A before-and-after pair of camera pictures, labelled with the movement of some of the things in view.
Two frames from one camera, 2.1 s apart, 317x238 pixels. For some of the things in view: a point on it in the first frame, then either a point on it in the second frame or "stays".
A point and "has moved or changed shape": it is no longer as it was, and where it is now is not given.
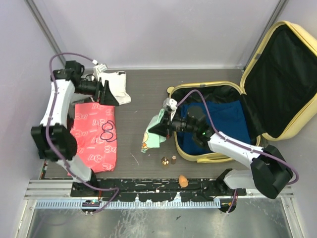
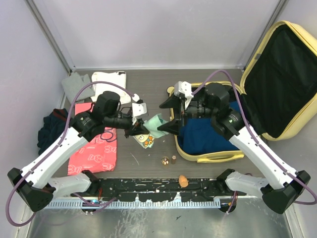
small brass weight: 174,159 stays
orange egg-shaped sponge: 183,182 stays
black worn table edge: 152,189 stays
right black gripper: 161,129 → 176,102
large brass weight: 165,161 stays
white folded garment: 117,82 stays
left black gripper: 106,96 → 138,128
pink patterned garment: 95,129 stays
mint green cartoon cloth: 151,140 has moved or changed shape
